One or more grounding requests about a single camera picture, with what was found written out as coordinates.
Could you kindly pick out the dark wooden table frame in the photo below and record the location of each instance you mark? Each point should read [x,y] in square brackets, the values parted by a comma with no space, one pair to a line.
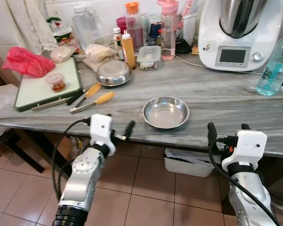
[23,153]

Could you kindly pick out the snack packet with green bow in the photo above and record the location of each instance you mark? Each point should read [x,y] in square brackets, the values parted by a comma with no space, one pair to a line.
[61,33]

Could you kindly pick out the large beige food bag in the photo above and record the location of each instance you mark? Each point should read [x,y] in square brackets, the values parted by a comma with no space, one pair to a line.
[98,52]

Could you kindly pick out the small pink-lidded plastic tub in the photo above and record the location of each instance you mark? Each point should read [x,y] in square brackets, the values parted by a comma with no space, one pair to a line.
[55,82]

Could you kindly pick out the white green-edged cutting board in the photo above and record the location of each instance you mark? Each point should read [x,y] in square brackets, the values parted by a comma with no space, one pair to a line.
[33,92]

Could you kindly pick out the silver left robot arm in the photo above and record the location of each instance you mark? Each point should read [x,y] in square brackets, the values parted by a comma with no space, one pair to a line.
[80,174]

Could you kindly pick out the white plastic bin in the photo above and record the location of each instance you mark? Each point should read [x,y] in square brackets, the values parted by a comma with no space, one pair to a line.
[188,165]

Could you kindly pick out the deep steel bowl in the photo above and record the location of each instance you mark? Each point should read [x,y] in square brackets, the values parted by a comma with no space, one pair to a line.
[114,73]

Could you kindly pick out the yellow-tipped steel tongs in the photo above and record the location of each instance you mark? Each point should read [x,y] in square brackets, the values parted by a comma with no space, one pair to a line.
[105,98]

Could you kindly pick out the orange-lidded clear bottle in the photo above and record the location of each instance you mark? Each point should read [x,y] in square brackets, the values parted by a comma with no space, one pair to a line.
[134,28]

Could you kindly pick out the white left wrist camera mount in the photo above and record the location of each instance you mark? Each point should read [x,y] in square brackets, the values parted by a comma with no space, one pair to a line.
[101,127]

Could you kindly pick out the brown wooden chair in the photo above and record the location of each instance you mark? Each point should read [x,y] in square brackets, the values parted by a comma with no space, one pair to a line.
[0,70]

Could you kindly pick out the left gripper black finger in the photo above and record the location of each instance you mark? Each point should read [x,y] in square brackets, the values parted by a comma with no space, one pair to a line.
[107,115]
[130,129]

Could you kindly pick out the small black object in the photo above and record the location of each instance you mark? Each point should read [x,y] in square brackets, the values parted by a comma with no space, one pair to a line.
[183,47]

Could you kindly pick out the white plastic bag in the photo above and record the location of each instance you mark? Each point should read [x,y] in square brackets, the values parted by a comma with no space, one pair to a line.
[2,101]

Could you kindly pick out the cream curtain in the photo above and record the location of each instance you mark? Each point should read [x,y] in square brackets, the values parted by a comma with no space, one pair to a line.
[26,23]

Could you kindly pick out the clear lidded food container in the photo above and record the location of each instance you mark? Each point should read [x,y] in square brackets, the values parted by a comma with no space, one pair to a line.
[149,57]

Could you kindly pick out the shallow steel bowl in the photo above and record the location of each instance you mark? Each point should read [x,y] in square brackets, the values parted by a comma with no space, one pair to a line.
[165,115]

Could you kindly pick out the small orange-labelled jar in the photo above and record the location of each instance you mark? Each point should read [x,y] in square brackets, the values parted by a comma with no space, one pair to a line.
[196,51]

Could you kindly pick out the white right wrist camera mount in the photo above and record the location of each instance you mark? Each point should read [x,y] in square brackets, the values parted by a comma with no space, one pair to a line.
[250,143]

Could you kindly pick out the white kitchen food processor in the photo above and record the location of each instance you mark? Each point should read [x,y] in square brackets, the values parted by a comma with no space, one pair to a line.
[212,37]

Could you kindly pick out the small white-capped sauce bottle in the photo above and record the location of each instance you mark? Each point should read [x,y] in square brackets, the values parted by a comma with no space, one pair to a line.
[117,42]

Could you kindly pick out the blue-capped plastic water bottle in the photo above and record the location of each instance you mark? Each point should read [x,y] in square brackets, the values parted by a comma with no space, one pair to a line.
[273,70]

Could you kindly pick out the clear plastic jug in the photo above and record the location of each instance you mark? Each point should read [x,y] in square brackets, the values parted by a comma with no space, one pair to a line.
[188,30]

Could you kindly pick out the magenta plastic cup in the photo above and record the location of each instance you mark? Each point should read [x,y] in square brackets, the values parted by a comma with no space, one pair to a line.
[120,23]

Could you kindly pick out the red plastic bag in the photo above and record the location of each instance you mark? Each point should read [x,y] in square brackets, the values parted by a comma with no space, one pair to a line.
[26,62]

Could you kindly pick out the small beige food bag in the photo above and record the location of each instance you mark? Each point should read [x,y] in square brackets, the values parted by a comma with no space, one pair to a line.
[62,54]

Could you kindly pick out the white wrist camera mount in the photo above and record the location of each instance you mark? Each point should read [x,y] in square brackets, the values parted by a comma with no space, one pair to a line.
[101,127]
[250,143]

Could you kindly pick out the large clear plastic bottle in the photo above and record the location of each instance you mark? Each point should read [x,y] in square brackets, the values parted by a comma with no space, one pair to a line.
[87,26]

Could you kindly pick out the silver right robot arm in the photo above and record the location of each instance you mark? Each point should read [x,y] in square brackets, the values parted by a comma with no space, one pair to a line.
[247,197]

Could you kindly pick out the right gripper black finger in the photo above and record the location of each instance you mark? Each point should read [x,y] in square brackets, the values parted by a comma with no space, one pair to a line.
[245,127]
[212,134]

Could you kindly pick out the pink water bottle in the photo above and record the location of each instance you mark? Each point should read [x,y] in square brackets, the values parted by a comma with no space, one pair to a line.
[168,37]

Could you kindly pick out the yellow squeeze bottle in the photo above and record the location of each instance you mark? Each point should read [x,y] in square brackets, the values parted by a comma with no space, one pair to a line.
[128,52]

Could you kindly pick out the dark blue-lidded jar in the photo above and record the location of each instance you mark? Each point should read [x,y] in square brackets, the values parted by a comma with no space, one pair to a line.
[154,30]

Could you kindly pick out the pink straw pack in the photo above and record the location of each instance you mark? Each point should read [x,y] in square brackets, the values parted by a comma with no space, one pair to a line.
[188,9]

